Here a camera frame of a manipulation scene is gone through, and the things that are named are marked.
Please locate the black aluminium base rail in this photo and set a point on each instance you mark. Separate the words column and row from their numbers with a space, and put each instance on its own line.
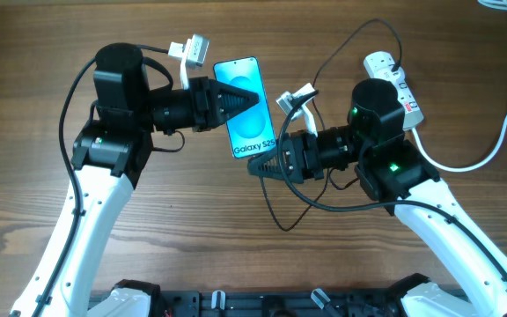
column 357, row 302

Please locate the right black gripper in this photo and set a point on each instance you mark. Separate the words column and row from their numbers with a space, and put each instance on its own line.
column 302, row 157

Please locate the white USB charger plug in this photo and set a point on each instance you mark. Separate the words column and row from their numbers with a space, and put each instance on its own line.
column 393, row 76

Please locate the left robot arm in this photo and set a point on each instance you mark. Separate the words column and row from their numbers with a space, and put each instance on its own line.
column 104, row 166

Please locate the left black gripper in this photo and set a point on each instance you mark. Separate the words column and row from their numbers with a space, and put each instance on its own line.
column 204, row 98

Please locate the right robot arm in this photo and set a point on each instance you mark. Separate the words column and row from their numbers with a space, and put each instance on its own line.
column 398, row 178

